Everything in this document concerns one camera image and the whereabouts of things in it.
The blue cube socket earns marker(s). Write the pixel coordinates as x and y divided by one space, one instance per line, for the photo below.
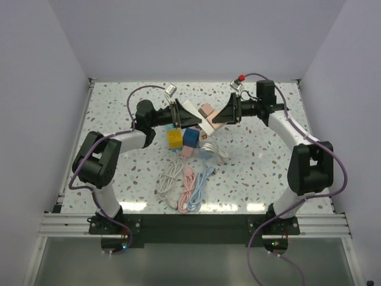
191 137

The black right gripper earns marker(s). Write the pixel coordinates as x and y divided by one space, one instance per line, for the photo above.
229 115

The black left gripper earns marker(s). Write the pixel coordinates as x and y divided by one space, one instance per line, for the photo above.
181 118

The pink cube socket adapter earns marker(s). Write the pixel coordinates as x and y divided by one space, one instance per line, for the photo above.
215 126

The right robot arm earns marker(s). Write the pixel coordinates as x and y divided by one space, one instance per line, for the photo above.
310 168

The pink power strip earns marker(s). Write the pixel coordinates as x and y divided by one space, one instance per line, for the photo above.
187 151

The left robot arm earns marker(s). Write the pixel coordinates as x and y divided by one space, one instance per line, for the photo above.
96 162

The light blue power strip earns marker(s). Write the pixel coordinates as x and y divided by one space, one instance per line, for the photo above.
205 155

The yellow cube socket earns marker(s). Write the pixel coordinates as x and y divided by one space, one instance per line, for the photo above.
175 140

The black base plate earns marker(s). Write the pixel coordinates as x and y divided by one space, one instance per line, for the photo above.
136 230

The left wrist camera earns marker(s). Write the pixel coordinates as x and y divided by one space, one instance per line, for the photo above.
170 90

